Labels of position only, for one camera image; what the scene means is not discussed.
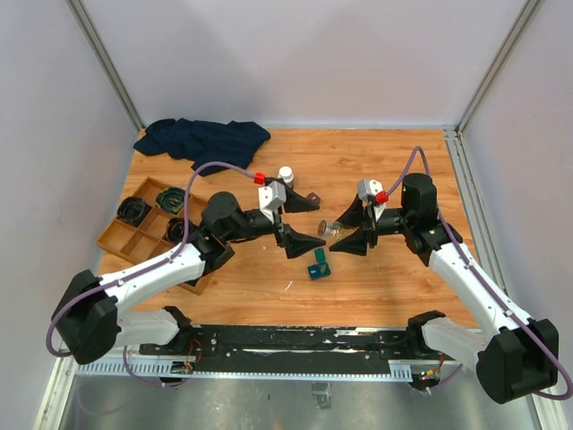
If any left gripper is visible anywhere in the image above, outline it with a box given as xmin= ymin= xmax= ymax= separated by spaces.
xmin=224 ymin=179 xmax=327 ymax=258

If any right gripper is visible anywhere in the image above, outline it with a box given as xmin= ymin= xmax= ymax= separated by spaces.
xmin=328 ymin=193 xmax=414 ymax=255

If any clear jar of yellow pills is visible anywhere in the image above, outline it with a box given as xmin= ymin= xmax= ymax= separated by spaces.
xmin=321 ymin=221 xmax=356 ymax=240

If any teal pill box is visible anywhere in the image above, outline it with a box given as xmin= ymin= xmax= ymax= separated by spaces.
xmin=307 ymin=248 xmax=331 ymax=280

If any gold jar lid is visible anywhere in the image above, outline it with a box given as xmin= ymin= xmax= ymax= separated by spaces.
xmin=317 ymin=219 xmax=328 ymax=237

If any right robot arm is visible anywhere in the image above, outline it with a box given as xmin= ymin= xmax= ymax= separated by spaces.
xmin=318 ymin=173 xmax=559 ymax=404

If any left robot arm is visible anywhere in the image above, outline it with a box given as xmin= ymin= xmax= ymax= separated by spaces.
xmin=48 ymin=182 xmax=325 ymax=365

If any brown pill box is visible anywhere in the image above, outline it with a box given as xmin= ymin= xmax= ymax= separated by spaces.
xmin=307 ymin=193 xmax=321 ymax=203

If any white pill bottle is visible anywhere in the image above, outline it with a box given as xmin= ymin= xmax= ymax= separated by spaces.
xmin=278 ymin=166 xmax=295 ymax=189

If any dark blue cloth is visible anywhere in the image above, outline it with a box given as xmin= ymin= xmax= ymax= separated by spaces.
xmin=133 ymin=118 xmax=271 ymax=176

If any wooden compartment tray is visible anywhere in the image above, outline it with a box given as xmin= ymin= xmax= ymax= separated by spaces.
xmin=95 ymin=176 xmax=216 ymax=296

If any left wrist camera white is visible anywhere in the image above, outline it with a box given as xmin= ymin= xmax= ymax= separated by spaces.
xmin=258 ymin=181 xmax=287 ymax=223

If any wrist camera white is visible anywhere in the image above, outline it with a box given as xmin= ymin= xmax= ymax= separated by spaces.
xmin=357 ymin=178 xmax=389 ymax=221
xmin=258 ymin=181 xmax=287 ymax=223

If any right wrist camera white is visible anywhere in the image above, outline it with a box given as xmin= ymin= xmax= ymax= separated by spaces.
xmin=357 ymin=178 xmax=389 ymax=221

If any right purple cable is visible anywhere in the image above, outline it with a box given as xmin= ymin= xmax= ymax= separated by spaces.
xmin=375 ymin=146 xmax=573 ymax=400

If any green yellow coiled cable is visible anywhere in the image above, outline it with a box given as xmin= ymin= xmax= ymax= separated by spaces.
xmin=155 ymin=186 xmax=191 ymax=214

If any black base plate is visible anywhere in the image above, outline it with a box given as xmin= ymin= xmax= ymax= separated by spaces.
xmin=138 ymin=325 xmax=444 ymax=378

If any right aluminium frame post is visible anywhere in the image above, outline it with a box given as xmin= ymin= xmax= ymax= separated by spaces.
xmin=455 ymin=0 xmax=544 ymax=134

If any aluminium frame post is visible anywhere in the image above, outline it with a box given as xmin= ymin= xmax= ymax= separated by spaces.
xmin=64 ymin=0 xmax=144 ymax=130
xmin=455 ymin=0 xmax=544 ymax=134

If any left aluminium frame post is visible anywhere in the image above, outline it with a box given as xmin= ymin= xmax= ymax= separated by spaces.
xmin=64 ymin=0 xmax=144 ymax=130

